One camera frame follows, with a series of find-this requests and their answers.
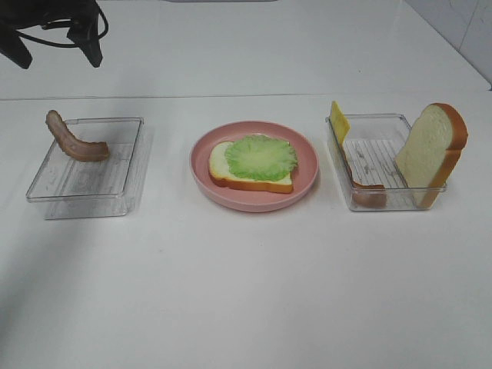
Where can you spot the bacon strip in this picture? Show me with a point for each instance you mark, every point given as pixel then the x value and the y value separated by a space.
pixel 368 196
pixel 73 147

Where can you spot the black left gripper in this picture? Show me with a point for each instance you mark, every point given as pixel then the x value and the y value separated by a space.
pixel 79 17

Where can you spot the white bread slice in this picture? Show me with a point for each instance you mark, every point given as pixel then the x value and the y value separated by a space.
pixel 431 151
pixel 218 170

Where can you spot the clear right plastic tray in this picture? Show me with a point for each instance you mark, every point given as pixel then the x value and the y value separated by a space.
pixel 366 168

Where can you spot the clear left plastic tray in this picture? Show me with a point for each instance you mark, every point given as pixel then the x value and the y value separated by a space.
pixel 64 188

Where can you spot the yellow cheese slice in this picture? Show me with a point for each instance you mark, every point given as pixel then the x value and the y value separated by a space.
pixel 340 125

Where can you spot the pink round plate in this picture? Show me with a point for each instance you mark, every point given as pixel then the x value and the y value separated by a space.
pixel 303 177

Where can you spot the green lettuce leaf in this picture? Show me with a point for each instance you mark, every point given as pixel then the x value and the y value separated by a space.
pixel 261 158

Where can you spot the clear plastic tray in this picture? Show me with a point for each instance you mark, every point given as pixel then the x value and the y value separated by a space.
pixel 366 168
pixel 64 188

